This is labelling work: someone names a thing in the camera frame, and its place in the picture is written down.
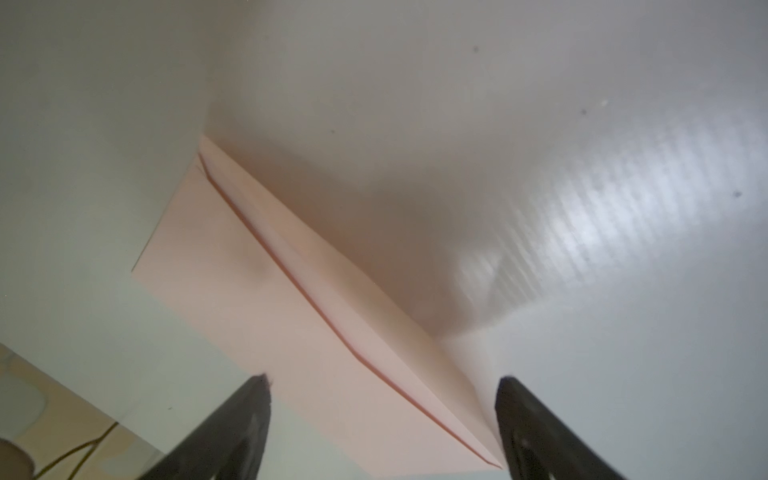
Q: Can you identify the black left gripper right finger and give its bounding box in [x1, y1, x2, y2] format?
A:
[495, 376, 623, 480]

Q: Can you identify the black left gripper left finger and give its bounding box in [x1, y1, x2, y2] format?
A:
[140, 374, 271, 480]

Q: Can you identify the pink envelope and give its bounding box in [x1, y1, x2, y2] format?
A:
[133, 138, 505, 478]

